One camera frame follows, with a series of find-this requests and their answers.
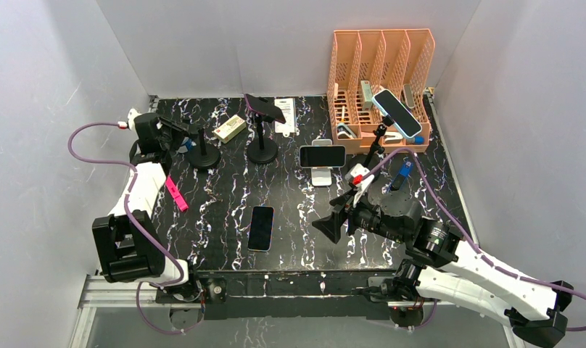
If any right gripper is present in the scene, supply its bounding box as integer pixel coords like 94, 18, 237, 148
311, 188, 407, 244

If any black round-base phone stand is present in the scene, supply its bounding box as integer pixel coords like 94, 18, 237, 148
187, 128, 221, 170

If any white-edged black smartphone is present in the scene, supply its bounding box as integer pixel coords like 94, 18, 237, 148
247, 206, 274, 252

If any light blue phone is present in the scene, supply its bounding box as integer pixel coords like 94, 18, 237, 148
372, 89, 422, 139

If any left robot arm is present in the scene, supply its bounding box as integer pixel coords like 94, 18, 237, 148
92, 112, 202, 302

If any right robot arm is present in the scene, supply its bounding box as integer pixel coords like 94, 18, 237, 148
312, 191, 572, 347

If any silver desktop phone stand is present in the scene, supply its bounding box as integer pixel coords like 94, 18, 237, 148
310, 138, 332, 187

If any white phone on silver stand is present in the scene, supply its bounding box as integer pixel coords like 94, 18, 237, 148
299, 145, 347, 168

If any beige small box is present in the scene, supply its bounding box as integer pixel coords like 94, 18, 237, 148
213, 115, 247, 144

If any pink marker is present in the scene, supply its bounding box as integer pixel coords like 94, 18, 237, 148
165, 176, 189, 212

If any white labelled package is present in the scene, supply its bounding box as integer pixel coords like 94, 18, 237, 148
274, 98, 297, 137

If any orange file organizer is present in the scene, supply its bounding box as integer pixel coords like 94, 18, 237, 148
327, 28, 435, 154

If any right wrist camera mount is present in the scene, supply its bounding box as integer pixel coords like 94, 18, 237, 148
345, 163, 374, 207

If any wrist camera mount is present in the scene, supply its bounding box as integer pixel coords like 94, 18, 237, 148
345, 163, 374, 207
117, 108, 141, 131

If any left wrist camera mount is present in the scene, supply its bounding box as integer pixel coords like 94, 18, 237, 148
117, 108, 141, 131

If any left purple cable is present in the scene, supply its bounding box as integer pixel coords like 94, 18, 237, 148
67, 121, 202, 336

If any purple cable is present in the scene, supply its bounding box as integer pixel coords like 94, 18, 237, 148
360, 147, 586, 332
67, 121, 202, 336

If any black base frame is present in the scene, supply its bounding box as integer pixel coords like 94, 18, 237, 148
156, 268, 484, 322

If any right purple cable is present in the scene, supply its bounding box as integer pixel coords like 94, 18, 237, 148
360, 147, 586, 332

